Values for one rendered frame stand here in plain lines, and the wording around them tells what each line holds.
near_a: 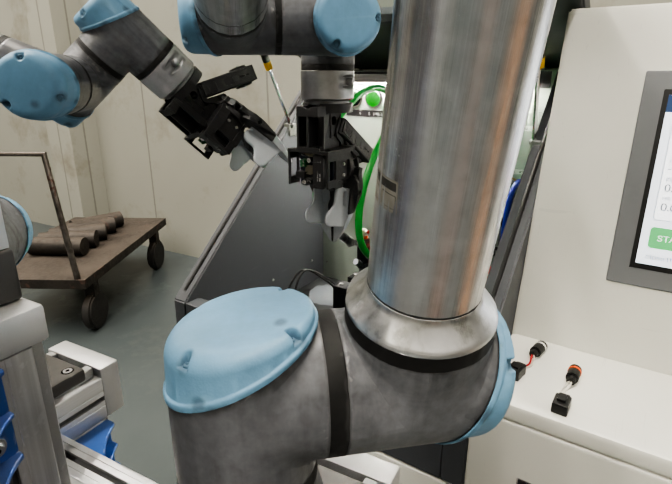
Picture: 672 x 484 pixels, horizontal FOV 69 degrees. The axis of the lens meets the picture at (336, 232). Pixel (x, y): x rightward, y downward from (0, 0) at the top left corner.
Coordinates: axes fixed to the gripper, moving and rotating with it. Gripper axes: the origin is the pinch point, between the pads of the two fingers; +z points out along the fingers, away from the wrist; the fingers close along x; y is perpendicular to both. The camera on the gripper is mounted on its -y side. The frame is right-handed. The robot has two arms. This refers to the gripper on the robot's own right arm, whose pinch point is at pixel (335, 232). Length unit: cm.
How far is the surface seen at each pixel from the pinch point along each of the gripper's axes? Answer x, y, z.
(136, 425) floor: -129, -37, 120
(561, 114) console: 24.8, -34.7, -17.1
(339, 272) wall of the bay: -37, -57, 35
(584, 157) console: 29.7, -33.0, -10.1
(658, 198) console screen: 42, -31, -5
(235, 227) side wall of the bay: -43.0, -20.0, 11.8
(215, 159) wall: -240, -195, 37
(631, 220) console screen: 38.5, -30.4, -0.8
